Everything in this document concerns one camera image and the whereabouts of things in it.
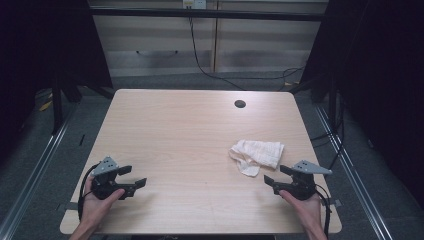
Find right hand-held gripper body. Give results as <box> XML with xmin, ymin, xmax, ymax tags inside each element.
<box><xmin>272</xmin><ymin>159</ymin><xmax>334</xmax><ymax>202</ymax></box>

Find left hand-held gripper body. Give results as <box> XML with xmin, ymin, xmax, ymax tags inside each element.
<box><xmin>89</xmin><ymin>156</ymin><xmax>127</xmax><ymax>201</ymax></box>

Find white towel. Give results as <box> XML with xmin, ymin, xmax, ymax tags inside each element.
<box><xmin>228</xmin><ymin>138</ymin><xmax>286</xmax><ymax>178</ymax></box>

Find person's right hand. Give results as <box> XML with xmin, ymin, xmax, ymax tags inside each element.
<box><xmin>278</xmin><ymin>188</ymin><xmax>324</xmax><ymax>232</ymax></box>

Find person's left hand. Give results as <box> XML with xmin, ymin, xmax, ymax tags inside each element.
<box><xmin>79</xmin><ymin>175</ymin><xmax>127</xmax><ymax>232</ymax></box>

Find black metal stand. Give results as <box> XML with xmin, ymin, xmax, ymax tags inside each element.
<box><xmin>50</xmin><ymin>75</ymin><xmax>65</xmax><ymax>136</ymax></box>
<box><xmin>327</xmin><ymin>74</ymin><xmax>338</xmax><ymax>129</ymax></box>

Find yellow floor object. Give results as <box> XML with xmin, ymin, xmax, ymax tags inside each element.
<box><xmin>38</xmin><ymin>99</ymin><xmax>54</xmax><ymax>113</ymax></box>

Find black curtain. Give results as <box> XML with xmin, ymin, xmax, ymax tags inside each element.
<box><xmin>0</xmin><ymin>0</ymin><xmax>114</xmax><ymax>166</ymax></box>
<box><xmin>299</xmin><ymin>0</ymin><xmax>424</xmax><ymax>209</ymax></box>

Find left hand-held gripper black cable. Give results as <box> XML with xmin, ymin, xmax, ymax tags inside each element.
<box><xmin>77</xmin><ymin>162</ymin><xmax>101</xmax><ymax>222</ymax></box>

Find hand-held gripper black cable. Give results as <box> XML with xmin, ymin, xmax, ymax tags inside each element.
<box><xmin>314</xmin><ymin>184</ymin><xmax>333</xmax><ymax>238</ymax></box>
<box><xmin>77</xmin><ymin>162</ymin><xmax>101</xmax><ymax>222</ymax></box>

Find right hand-held gripper black cable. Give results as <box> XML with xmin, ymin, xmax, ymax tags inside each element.
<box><xmin>314</xmin><ymin>184</ymin><xmax>333</xmax><ymax>238</ymax></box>

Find black floor cables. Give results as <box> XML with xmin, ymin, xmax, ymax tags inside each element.
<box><xmin>309</xmin><ymin>93</ymin><xmax>346</xmax><ymax>172</ymax></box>

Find aluminium floor rail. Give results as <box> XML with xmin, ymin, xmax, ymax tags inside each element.
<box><xmin>0</xmin><ymin>108</ymin><xmax>76</xmax><ymax>240</ymax></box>
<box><xmin>314</xmin><ymin>105</ymin><xmax>396</xmax><ymax>240</ymax></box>

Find dark cabinet handle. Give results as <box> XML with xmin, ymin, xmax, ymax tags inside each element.
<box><xmin>135</xmin><ymin>49</ymin><xmax>180</xmax><ymax>58</ymax></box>

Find long black power cable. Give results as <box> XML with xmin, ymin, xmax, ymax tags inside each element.
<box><xmin>187</xmin><ymin>15</ymin><xmax>305</xmax><ymax>92</ymax></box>

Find black horizontal frame bar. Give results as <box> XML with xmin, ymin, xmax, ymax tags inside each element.
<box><xmin>89</xmin><ymin>7</ymin><xmax>329</xmax><ymax>23</ymax></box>

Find white wall power outlet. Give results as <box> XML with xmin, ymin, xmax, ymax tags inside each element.
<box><xmin>181</xmin><ymin>0</ymin><xmax>208</xmax><ymax>10</ymax></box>

